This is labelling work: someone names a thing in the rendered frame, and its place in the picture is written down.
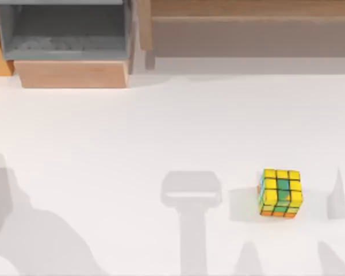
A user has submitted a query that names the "pale wooden drawer front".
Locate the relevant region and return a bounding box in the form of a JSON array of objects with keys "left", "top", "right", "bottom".
[{"left": 13, "top": 59, "right": 130, "bottom": 89}]

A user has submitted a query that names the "wooden open shelf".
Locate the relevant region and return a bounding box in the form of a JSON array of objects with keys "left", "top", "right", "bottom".
[{"left": 137, "top": 0, "right": 345, "bottom": 71}]

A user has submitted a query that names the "yellow puzzle cube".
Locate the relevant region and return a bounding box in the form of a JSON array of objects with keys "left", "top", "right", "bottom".
[{"left": 257, "top": 168, "right": 304, "bottom": 218}]

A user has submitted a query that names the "grey pulled-out drawer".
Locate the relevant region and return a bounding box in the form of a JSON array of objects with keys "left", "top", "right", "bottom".
[{"left": 0, "top": 0, "right": 132, "bottom": 61}]

